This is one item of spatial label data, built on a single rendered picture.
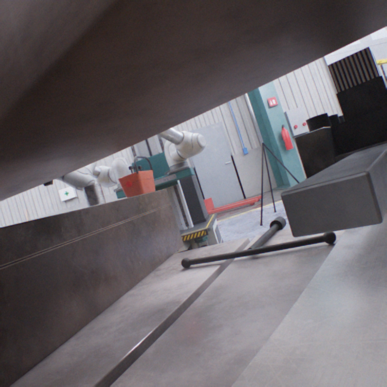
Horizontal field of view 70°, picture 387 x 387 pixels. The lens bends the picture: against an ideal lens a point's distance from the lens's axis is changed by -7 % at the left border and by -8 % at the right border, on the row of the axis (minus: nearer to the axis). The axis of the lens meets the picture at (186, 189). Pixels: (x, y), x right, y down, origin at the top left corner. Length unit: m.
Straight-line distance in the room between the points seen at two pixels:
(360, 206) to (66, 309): 0.88
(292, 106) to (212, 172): 2.91
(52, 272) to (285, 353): 0.79
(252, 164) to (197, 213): 5.56
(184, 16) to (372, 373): 0.42
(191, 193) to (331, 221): 2.44
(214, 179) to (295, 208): 7.62
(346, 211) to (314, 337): 0.12
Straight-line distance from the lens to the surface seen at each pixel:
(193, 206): 2.72
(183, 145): 2.21
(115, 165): 2.53
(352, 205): 0.30
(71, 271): 1.04
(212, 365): 0.61
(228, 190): 7.97
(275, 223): 1.55
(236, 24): 0.50
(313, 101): 9.14
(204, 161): 7.94
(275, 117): 7.41
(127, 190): 1.65
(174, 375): 0.62
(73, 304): 1.03
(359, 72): 0.88
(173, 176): 2.38
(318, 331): 0.32
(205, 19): 0.45
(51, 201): 8.66
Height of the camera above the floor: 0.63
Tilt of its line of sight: level
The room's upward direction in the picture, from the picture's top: 18 degrees counter-clockwise
